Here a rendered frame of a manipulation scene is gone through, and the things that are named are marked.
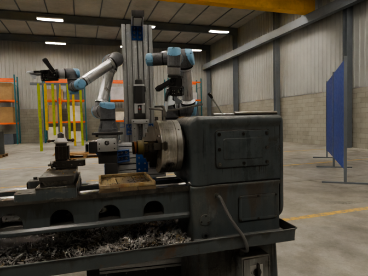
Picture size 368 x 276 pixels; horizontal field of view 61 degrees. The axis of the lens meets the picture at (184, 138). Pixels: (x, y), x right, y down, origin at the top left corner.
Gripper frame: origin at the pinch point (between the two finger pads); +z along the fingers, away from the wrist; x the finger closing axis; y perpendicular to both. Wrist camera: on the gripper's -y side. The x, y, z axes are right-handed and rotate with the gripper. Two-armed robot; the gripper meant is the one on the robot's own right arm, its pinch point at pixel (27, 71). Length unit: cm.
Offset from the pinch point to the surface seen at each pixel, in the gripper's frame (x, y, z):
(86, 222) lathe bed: -95, 77, -12
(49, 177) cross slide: -91, 51, 3
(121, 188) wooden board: -100, 61, -30
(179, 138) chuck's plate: -102, 38, -65
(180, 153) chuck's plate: -103, 46, -64
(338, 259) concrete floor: -111, 164, -214
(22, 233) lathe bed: -89, 78, 18
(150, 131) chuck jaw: -79, 37, -57
